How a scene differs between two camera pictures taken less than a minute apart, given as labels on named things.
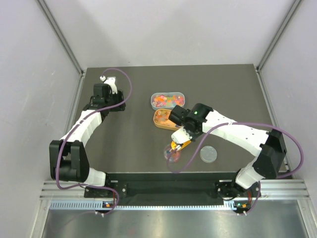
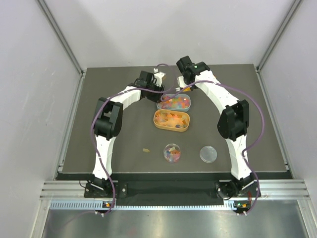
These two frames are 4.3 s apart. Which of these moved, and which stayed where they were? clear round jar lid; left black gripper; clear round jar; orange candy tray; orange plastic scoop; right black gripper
Moved: right black gripper; left black gripper; orange plastic scoop
Stayed: orange candy tray; clear round jar; clear round jar lid
